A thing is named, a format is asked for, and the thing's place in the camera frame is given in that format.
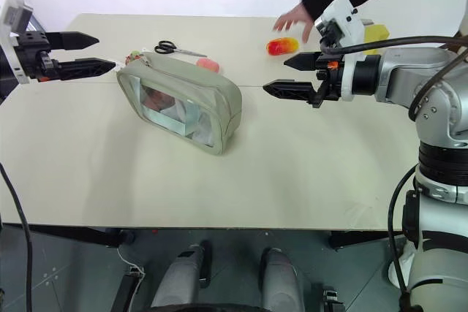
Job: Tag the yellow sponge block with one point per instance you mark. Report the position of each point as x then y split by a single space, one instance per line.
376 32

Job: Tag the beige zippered pouch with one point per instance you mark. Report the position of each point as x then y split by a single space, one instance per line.
204 87

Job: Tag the black stand foot bracket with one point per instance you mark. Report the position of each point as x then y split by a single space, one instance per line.
333 301
126 290

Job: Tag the black table frame bar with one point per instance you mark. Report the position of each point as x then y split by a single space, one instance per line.
362 240
73 235

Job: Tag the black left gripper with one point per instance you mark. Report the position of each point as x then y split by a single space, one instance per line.
34 56

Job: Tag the pink round toy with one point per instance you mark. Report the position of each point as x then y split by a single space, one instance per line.
209 65

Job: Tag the person's bare hand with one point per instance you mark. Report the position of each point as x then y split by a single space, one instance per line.
298 15

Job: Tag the grey robot leg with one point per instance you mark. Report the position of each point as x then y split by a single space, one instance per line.
281 279
179 279

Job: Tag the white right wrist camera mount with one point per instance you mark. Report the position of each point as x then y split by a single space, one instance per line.
347 16

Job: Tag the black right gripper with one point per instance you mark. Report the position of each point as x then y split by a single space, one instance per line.
331 82

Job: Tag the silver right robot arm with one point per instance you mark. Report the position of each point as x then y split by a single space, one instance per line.
409 71

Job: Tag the orange red toy fruit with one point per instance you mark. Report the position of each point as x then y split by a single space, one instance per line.
282 46

